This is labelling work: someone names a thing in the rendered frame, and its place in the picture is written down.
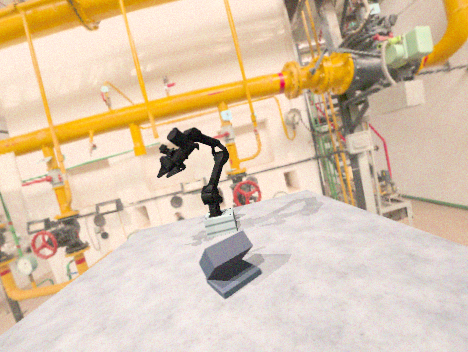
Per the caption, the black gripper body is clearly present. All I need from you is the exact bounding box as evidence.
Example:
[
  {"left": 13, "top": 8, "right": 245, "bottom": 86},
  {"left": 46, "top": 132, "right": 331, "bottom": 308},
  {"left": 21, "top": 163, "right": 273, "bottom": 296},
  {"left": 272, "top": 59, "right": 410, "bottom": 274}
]
[{"left": 159, "top": 148, "right": 189, "bottom": 170}]

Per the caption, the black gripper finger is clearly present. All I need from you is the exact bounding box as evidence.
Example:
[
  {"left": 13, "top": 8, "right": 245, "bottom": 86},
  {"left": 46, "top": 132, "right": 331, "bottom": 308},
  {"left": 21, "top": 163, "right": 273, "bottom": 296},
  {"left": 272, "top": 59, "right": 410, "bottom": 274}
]
[
  {"left": 166, "top": 166, "right": 182, "bottom": 178},
  {"left": 157, "top": 161, "right": 171, "bottom": 178}
]

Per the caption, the grey sloped panel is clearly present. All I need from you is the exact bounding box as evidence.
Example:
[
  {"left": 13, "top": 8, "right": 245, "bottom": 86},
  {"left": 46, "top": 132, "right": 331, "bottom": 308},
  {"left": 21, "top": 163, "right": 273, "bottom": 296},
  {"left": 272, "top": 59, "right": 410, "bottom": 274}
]
[{"left": 199, "top": 230, "right": 262, "bottom": 300}]

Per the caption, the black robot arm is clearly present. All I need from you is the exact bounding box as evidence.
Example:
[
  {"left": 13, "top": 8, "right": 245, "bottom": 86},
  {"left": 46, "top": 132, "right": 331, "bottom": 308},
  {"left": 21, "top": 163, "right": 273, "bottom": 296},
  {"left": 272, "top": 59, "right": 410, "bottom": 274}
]
[{"left": 159, "top": 127, "right": 229, "bottom": 218}]

